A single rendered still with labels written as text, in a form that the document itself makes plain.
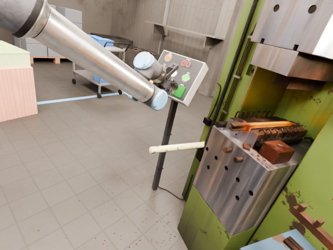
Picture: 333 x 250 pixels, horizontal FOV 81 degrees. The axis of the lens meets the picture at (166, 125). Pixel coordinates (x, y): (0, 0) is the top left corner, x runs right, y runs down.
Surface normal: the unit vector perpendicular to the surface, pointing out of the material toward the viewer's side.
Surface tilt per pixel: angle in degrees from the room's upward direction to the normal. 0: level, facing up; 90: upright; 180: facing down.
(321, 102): 90
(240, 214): 90
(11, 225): 0
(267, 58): 90
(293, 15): 90
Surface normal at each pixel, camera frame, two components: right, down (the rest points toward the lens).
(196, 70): -0.44, -0.23
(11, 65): 0.85, 0.38
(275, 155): -0.89, 0.04
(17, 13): 0.45, 0.59
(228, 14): -0.66, 0.22
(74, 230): 0.20, -0.87
